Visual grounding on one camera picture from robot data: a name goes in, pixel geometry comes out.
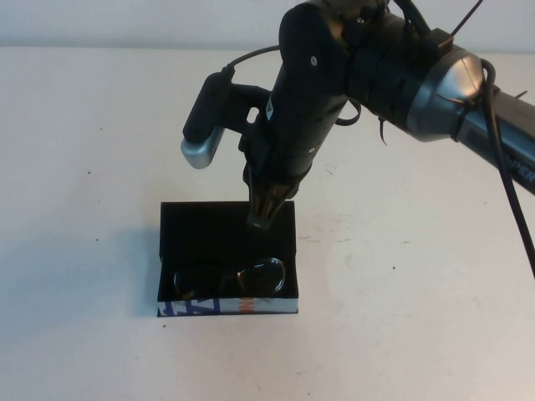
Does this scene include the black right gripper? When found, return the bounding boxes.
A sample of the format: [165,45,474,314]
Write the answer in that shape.
[237,84,350,231]

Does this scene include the black printed glasses case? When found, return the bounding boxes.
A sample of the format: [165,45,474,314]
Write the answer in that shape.
[156,201,300,317]

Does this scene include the black framed glasses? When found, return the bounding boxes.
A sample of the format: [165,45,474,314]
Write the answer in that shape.
[171,257,289,300]

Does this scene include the black right camera mount bracket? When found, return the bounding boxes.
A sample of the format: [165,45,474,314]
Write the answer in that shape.
[225,81,273,140]

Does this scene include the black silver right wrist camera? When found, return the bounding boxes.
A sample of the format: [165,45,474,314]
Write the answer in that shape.
[180,71,229,170]

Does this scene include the black flat strap loop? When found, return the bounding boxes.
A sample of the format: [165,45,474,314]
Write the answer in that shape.
[333,101,362,127]

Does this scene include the thin black right camera cable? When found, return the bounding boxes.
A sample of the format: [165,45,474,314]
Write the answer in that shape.
[223,44,282,79]

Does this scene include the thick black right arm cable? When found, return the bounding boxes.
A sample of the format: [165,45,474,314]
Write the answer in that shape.
[390,0,535,282]

